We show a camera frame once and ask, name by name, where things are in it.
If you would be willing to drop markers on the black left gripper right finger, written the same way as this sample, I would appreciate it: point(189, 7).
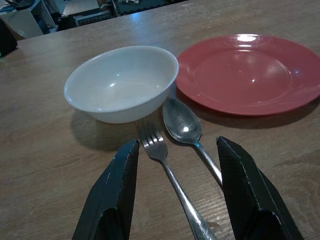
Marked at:
point(250, 195)

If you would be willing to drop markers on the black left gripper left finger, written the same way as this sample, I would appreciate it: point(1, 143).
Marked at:
point(112, 195)

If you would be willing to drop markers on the silver metal fork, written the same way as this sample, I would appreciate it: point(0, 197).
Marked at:
point(172, 180)

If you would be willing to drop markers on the silver metal spoon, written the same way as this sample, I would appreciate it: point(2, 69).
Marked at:
point(183, 122)

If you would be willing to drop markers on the white ceramic bowl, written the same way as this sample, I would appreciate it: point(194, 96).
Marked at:
point(121, 83)

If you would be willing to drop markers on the red round plate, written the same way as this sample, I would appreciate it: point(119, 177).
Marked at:
point(246, 75)

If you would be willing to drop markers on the black slatted crate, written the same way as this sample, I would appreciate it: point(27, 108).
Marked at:
point(86, 18)

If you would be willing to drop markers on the black box with green light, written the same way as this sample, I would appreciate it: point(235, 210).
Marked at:
point(6, 41)

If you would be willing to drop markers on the white shelf unit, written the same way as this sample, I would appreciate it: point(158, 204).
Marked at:
point(27, 18)

